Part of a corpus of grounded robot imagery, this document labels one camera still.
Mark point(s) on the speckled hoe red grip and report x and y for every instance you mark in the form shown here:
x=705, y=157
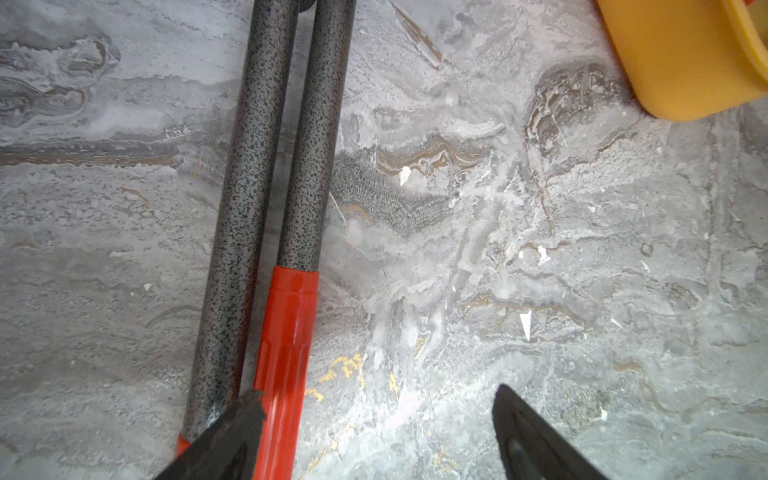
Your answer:
x=291, y=309
x=229, y=294

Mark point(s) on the yellow plastic storage box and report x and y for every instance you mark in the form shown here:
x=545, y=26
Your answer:
x=687, y=60

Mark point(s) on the speckled hoe inner red grip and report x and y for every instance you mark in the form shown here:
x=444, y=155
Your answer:
x=291, y=309

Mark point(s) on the speckled hoe outer red grip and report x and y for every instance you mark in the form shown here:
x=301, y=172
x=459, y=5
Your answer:
x=229, y=294

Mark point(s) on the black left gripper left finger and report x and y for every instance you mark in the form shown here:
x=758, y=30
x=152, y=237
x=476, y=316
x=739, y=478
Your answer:
x=227, y=449

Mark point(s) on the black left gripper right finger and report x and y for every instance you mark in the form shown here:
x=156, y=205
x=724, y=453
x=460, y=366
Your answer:
x=530, y=448

